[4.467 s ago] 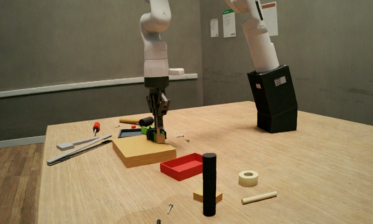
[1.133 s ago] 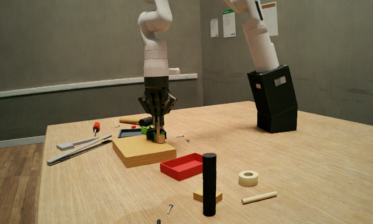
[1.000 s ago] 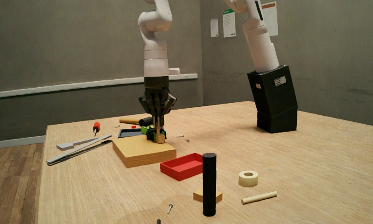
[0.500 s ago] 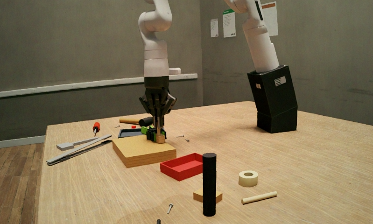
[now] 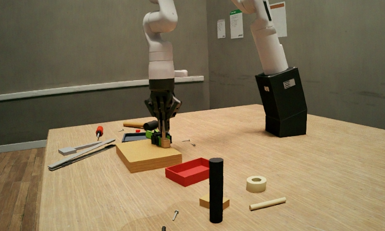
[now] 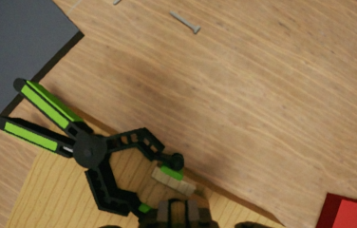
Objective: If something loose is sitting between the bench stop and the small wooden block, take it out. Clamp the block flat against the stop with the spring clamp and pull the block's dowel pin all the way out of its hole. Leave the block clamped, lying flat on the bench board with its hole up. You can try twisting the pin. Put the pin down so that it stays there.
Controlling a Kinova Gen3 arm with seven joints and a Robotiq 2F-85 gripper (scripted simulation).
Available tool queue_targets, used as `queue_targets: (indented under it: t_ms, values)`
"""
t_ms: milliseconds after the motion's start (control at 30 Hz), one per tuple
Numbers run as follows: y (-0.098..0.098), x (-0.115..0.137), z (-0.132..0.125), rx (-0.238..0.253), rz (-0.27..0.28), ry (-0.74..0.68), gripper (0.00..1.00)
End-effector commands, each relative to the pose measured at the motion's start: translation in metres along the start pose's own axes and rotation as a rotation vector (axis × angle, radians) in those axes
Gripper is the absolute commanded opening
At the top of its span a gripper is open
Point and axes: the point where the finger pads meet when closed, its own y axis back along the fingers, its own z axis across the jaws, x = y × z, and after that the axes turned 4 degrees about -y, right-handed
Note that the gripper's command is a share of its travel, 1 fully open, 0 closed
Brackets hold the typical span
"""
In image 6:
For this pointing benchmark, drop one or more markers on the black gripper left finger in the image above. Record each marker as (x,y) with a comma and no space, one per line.
(155,218)

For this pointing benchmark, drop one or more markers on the red shallow tray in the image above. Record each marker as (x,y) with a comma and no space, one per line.
(331,211)

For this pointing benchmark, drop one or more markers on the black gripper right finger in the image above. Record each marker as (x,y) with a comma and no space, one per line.
(201,218)

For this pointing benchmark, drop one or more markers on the black spring clamp with green handles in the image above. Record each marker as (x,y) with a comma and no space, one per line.
(88,151)

